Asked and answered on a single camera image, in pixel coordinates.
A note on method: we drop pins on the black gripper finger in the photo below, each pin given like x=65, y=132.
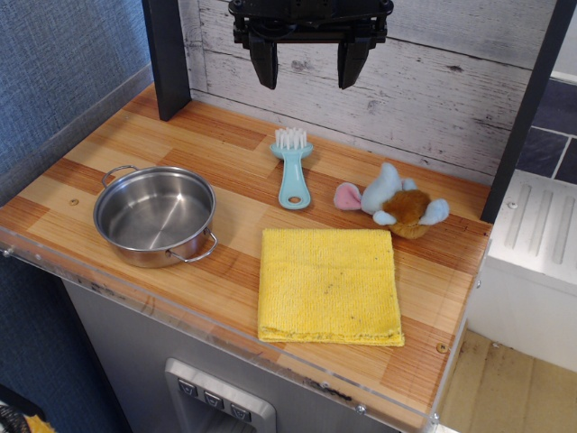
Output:
x=264, y=59
x=351, y=57

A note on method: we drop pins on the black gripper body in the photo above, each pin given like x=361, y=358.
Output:
x=305, y=21

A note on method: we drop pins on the blue and brown plush toy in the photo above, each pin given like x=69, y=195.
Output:
x=395, y=203

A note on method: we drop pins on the yellow folded towel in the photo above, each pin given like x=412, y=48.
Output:
x=328, y=286

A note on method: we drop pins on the grey toy fridge cabinet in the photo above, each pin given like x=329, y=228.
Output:
x=313, y=387

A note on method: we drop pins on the light blue dish brush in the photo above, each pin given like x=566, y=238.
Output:
x=291, y=145

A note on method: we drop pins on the stainless steel pot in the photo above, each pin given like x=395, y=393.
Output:
x=156, y=217

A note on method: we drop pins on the clear acrylic edge guard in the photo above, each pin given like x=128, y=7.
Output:
x=434, y=278

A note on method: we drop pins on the white ridged side counter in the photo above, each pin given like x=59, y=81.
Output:
x=525, y=297

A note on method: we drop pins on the silver dispenser button panel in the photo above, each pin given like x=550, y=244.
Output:
x=204, y=403

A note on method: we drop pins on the yellow black object corner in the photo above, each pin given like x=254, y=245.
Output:
x=22, y=416

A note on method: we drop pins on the black left shelf post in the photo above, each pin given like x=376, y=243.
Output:
x=168, y=57

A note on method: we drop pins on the black shelf post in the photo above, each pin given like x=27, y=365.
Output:
x=557, y=60
x=168, y=57

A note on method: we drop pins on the black right shelf post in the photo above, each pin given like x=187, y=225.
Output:
x=557, y=60

